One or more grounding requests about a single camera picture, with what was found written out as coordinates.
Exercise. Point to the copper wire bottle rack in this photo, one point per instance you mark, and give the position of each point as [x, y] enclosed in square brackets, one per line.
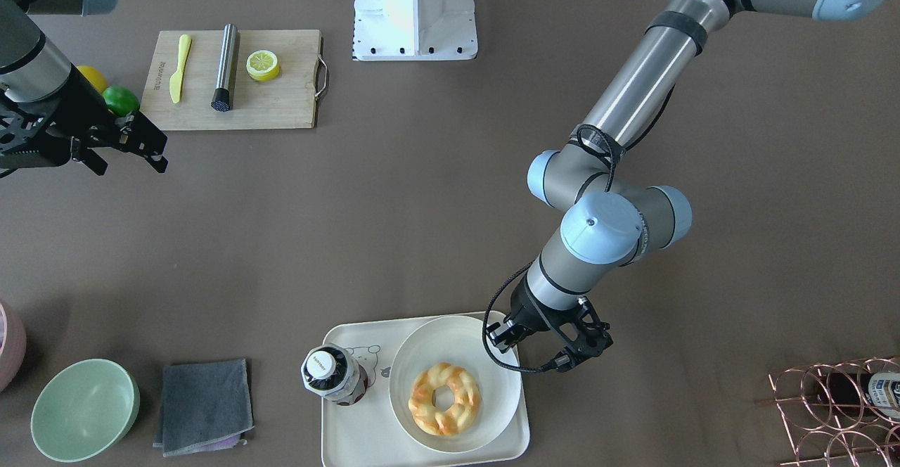
[817, 435]

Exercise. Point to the half lemon slice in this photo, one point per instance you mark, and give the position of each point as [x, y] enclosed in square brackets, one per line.
[263, 65]

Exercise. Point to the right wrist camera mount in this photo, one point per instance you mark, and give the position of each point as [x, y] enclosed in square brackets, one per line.
[29, 140]

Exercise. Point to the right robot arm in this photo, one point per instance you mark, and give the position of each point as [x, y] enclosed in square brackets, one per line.
[33, 67]

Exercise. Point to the pink ice bowl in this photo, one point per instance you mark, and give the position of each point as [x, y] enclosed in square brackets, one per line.
[14, 341]

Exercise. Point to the grey folded cloth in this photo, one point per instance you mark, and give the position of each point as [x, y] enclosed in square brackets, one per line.
[205, 406]

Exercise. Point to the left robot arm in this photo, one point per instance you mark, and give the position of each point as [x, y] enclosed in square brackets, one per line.
[608, 223]

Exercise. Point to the yellow lemon far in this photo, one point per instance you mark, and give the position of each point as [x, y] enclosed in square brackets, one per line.
[94, 77]

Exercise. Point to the bottle in copper rack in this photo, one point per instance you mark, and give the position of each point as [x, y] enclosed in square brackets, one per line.
[861, 394]

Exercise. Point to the yellow plastic knife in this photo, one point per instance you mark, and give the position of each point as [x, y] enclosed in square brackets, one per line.
[176, 80]

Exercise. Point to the cream rabbit tray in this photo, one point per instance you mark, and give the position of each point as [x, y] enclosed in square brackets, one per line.
[368, 434]

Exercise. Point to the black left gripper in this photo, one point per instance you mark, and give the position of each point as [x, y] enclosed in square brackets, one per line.
[532, 315]

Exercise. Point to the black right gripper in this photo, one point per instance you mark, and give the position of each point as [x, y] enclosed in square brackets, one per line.
[79, 114]

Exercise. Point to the braided glazed donut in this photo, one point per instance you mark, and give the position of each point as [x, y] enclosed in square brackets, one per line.
[445, 400]

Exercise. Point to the steel muddler rod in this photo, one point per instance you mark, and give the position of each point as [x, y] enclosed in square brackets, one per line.
[222, 96]

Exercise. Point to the wooden cutting board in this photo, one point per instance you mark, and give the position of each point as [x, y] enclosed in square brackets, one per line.
[289, 101]

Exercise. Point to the white round plate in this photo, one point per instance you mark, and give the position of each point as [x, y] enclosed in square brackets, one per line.
[458, 340]

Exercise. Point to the dark tea bottle on tray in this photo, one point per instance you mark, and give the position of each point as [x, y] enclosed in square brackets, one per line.
[331, 372]

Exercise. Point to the green bowl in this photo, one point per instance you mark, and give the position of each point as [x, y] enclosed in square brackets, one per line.
[84, 410]

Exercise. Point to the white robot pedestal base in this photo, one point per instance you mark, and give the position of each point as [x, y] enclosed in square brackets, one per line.
[414, 30]

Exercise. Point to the green lime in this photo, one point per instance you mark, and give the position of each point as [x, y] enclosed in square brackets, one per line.
[120, 101]

